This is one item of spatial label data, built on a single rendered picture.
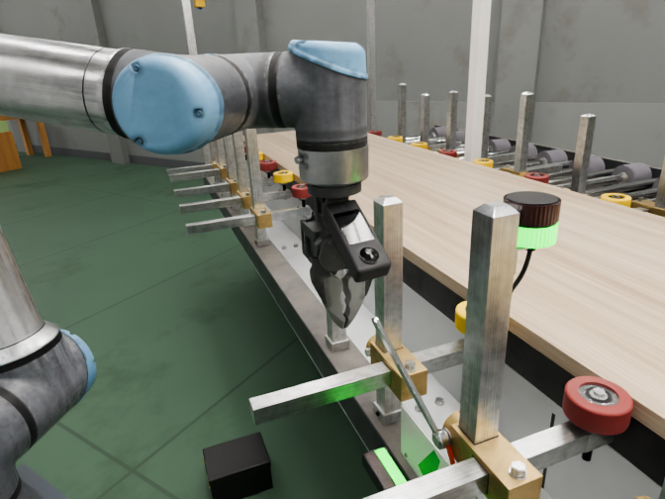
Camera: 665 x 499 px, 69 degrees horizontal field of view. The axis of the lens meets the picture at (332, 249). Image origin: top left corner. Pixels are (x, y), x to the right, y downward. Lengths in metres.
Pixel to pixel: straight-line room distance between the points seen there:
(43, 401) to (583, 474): 0.90
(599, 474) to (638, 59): 3.69
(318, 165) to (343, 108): 0.07
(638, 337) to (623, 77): 3.53
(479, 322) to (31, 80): 0.53
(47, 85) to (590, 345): 0.79
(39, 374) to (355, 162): 0.68
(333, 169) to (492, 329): 0.26
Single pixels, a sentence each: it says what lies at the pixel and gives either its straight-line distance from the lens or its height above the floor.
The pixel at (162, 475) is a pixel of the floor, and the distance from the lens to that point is 1.96.
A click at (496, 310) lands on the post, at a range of 0.58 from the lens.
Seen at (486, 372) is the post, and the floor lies 0.98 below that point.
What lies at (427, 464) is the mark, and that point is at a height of 0.75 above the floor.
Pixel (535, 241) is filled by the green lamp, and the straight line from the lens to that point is 0.56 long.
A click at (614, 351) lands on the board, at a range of 0.86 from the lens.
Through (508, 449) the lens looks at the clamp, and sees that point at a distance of 0.69.
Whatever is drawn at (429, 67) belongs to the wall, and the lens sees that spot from 4.66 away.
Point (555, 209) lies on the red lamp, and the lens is 0.57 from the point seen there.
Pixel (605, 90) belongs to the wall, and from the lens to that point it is 4.34.
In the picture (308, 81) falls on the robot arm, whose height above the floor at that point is 1.31.
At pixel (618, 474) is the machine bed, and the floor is 0.77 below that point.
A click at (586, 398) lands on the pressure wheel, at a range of 0.74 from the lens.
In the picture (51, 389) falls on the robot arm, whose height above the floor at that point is 0.81.
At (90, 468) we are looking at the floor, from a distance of 2.09.
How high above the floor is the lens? 1.33
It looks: 22 degrees down
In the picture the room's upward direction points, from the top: 3 degrees counter-clockwise
